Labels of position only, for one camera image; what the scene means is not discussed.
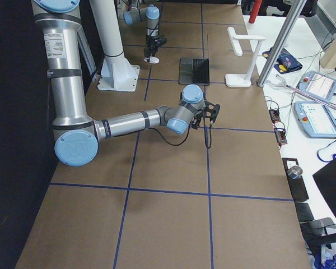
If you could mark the red cylinder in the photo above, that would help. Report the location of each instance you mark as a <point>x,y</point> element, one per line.
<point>255,11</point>

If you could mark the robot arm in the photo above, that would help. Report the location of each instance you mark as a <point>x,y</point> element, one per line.
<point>107,109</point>
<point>150,15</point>

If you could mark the far teach pendant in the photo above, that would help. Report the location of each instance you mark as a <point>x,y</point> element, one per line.
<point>318,85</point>

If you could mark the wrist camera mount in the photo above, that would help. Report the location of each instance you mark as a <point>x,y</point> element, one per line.
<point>161,40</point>
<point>211,111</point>

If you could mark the right black cable hub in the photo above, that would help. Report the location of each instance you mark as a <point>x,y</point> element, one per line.
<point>280,134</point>

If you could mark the left black cable hub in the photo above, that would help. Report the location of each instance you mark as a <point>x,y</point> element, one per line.
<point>274,115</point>

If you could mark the silver metal cylinder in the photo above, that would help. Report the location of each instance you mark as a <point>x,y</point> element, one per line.
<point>294,172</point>

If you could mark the grey laptop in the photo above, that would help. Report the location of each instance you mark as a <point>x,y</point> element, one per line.
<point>194,71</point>

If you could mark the white computer mouse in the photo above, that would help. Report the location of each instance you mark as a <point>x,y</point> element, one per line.
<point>151,60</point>

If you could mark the aluminium frame post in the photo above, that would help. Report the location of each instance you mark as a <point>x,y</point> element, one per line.
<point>286,28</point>

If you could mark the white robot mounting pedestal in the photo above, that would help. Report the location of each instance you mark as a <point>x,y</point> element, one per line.
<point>117,74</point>

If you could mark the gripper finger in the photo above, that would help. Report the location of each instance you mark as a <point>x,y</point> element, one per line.
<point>146,53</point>
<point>153,55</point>

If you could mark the teach pendant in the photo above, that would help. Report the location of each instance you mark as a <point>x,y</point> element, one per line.
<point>318,85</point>
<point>315,119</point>

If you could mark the thin metal rod stand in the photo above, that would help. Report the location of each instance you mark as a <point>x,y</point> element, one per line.
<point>310,96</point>

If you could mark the black cable hub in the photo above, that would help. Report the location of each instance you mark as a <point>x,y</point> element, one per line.
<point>274,115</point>
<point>280,134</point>

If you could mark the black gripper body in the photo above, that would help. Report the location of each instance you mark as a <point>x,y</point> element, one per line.
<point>151,42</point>
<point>196,121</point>

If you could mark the near teach pendant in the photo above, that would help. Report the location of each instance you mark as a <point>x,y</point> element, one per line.
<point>315,119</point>

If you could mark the navy space pattern pouch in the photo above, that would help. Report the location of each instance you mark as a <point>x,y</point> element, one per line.
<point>287,63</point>

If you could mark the black box with label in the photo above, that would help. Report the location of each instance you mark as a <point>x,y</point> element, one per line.
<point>297,186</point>

